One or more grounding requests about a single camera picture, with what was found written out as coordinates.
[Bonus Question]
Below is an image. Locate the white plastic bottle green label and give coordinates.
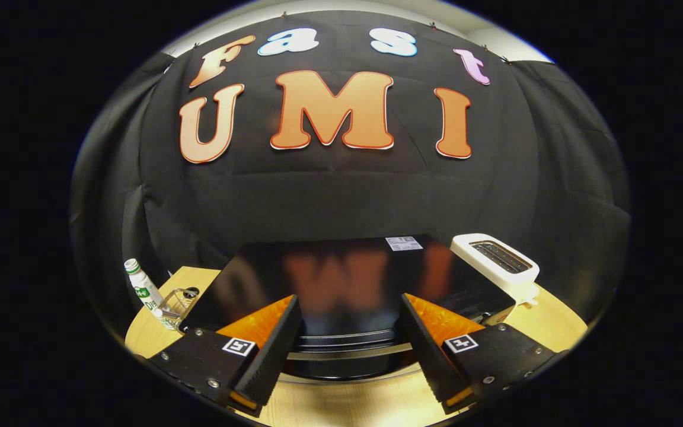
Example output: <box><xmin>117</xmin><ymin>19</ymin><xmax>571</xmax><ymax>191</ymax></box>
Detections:
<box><xmin>124</xmin><ymin>258</ymin><xmax>168</xmax><ymax>321</ymax></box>

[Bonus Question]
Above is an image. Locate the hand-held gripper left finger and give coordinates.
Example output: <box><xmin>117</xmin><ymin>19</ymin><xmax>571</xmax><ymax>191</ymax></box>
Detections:
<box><xmin>149</xmin><ymin>295</ymin><xmax>304</xmax><ymax>415</ymax></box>

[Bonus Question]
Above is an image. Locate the clear glass cup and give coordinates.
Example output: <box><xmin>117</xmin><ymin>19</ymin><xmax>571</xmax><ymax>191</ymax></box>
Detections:
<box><xmin>158</xmin><ymin>288</ymin><xmax>200</xmax><ymax>330</ymax></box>

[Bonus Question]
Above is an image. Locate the black backdrop cloth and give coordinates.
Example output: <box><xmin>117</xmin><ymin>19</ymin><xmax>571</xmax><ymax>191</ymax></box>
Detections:
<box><xmin>71</xmin><ymin>9</ymin><xmax>631</xmax><ymax>345</ymax></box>

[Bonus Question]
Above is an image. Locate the white pop-up toaster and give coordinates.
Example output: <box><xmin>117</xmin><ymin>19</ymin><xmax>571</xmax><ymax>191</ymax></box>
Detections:
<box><xmin>450</xmin><ymin>233</ymin><xmax>541</xmax><ymax>307</ymax></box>

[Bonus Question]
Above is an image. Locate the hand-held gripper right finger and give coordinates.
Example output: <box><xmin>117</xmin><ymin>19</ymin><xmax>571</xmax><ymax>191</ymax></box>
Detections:
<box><xmin>400</xmin><ymin>292</ymin><xmax>557</xmax><ymax>415</ymax></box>

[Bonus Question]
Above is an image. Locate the black toaster oven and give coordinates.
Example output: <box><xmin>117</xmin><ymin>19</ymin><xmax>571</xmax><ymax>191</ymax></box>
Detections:
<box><xmin>180</xmin><ymin>234</ymin><xmax>517</xmax><ymax>382</ymax></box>

